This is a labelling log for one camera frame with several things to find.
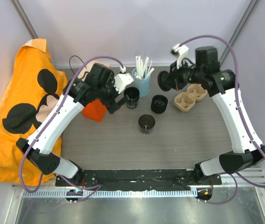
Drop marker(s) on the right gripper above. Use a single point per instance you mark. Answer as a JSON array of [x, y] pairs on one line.
[[174, 80]]

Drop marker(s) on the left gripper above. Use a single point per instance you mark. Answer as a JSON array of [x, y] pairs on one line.
[[111, 104]]

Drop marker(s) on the brown pulp cup carrier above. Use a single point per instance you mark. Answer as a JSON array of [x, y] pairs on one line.
[[185, 101]]

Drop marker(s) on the orange paper bag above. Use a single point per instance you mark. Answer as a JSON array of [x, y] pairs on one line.
[[94, 110]]

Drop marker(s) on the black paper coffee cup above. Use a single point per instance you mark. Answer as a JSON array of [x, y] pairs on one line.
[[146, 123]]

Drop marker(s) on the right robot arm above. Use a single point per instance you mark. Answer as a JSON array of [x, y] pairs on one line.
[[247, 148]]

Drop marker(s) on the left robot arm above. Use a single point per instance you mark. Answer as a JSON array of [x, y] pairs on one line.
[[101, 83]]

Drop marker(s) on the stack of black cups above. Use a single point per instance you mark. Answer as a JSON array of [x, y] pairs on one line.
[[133, 95]]

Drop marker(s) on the light blue tin cup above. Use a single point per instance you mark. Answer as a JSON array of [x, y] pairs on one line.
[[143, 85]]

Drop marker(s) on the white wrapped straws bundle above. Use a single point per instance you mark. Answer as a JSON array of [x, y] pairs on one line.
[[144, 69]]

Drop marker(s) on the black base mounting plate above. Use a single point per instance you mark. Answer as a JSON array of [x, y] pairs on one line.
[[146, 179]]

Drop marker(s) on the orange cartoon mouse cloth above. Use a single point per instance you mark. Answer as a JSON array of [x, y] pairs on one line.
[[31, 94]]

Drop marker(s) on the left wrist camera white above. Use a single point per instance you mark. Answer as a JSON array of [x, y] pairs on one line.
[[122, 80]]

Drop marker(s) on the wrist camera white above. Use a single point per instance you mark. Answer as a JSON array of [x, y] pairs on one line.
[[122, 80], [180, 52]]

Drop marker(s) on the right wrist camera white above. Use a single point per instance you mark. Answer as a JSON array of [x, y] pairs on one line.
[[180, 52]]

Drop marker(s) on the slotted aluminium rail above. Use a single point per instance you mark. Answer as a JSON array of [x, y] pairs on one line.
[[72, 193]]

